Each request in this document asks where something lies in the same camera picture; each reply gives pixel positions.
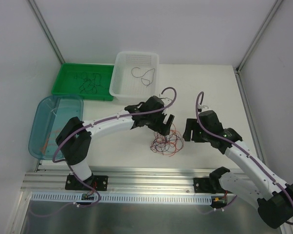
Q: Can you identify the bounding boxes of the aluminium rail frame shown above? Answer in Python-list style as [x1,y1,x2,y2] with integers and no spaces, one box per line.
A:
[19,65,283,198]

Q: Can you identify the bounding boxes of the white perforated plastic basket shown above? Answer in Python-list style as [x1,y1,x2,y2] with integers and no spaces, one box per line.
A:
[109,51,159,103]

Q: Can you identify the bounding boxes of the black wire in green tray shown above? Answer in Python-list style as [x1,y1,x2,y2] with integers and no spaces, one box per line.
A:
[73,72,106,95]

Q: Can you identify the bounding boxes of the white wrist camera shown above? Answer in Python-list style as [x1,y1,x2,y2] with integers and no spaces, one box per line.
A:
[197,104,211,112]
[159,97,172,102]

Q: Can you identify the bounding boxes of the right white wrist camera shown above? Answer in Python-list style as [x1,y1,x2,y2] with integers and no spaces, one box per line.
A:
[197,104,211,112]

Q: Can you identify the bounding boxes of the translucent blue plastic tray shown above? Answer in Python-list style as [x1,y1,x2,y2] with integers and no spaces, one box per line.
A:
[28,95,84,160]

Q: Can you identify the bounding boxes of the black wire in white basket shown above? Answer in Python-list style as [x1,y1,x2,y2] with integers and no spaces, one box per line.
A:
[131,67,156,88]

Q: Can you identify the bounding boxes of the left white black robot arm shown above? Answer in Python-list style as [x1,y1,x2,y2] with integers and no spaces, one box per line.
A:
[55,96,175,191]

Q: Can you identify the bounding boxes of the orange purple black wires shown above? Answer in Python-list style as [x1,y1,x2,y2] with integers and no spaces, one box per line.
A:
[150,124,185,158]

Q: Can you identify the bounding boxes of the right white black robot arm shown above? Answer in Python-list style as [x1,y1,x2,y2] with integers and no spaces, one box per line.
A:
[183,110,293,229]

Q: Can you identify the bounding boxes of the white slotted cable duct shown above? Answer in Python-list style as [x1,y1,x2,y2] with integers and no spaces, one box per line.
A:
[31,192,214,205]

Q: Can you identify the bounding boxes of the orange wire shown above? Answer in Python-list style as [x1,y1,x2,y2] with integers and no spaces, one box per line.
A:
[39,129,62,156]

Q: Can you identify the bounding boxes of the green plastic tray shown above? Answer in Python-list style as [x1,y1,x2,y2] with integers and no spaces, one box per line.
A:
[51,63,114,101]

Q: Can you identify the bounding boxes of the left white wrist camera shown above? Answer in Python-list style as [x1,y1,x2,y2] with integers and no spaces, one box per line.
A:
[159,97,172,102]

